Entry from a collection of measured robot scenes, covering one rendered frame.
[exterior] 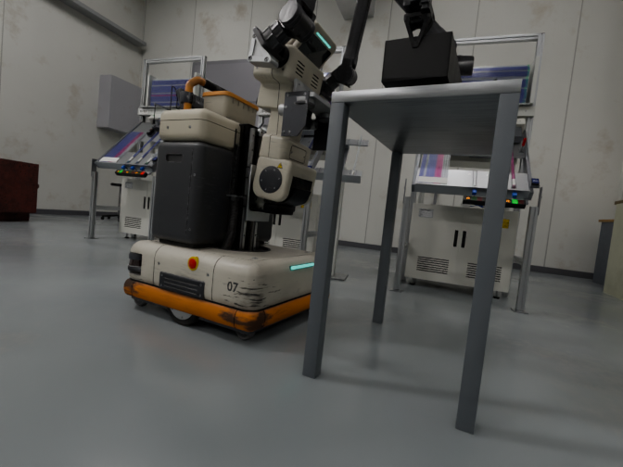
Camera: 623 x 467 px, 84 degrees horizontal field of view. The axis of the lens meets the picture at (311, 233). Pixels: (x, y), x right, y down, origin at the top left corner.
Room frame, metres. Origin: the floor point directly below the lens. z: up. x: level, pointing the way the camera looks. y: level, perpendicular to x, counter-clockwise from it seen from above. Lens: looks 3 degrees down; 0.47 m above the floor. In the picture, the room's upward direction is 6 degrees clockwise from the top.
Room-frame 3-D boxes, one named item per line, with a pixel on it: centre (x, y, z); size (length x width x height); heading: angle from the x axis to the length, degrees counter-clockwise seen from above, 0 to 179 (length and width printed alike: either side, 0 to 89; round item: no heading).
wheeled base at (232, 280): (1.54, 0.31, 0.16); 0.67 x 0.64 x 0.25; 63
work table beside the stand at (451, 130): (1.18, -0.38, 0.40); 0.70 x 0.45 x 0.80; 153
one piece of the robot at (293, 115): (1.40, 0.06, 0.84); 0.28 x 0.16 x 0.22; 153
